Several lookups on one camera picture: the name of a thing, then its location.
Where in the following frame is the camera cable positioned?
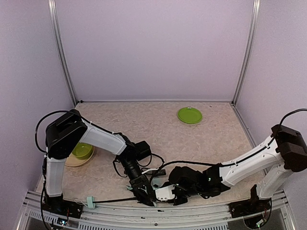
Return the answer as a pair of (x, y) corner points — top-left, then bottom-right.
(150, 108), (307, 185)
(34, 110), (75, 154)

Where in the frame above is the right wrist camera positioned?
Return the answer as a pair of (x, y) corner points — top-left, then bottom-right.
(155, 185), (176, 202)

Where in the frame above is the right camera cable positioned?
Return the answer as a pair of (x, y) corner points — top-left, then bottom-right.
(150, 108), (307, 185)

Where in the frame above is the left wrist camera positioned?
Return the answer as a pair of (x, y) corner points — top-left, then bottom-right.
(142, 168), (166, 177)

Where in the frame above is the aluminium front rail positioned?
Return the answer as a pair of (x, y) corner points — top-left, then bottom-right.
(14, 198), (298, 230)

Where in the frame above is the right aluminium frame post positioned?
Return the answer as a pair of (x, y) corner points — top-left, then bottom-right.
(232, 0), (261, 107)

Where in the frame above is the beige plate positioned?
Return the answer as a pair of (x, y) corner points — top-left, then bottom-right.
(65, 148), (95, 167)

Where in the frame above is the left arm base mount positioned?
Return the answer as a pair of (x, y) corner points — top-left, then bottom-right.
(42, 195), (83, 219)

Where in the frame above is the green bowl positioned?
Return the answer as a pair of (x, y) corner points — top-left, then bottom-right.
(72, 143), (94, 160)

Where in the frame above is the aluminium frame post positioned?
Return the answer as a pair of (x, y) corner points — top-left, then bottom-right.
(232, 0), (261, 107)
(47, 0), (78, 106)

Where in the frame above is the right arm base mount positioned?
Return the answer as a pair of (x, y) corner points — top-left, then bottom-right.
(229, 184), (272, 218)

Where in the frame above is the green plate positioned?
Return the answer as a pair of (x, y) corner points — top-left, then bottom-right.
(177, 107), (202, 124)

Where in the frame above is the left aluminium frame post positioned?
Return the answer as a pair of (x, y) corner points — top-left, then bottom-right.
(47, 0), (78, 106)

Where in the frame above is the left camera cable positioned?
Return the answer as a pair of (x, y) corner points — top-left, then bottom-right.
(34, 110), (75, 154)

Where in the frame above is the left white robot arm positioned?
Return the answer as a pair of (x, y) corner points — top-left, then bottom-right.
(45, 109), (155, 207)

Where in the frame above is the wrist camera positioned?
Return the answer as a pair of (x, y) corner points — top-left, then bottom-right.
(142, 168), (166, 177)
(155, 185), (176, 202)

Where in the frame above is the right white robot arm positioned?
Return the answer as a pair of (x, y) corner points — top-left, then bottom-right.
(166, 125), (307, 205)

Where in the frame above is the mint green folding umbrella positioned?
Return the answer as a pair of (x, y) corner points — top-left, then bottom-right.
(73, 185), (157, 209)

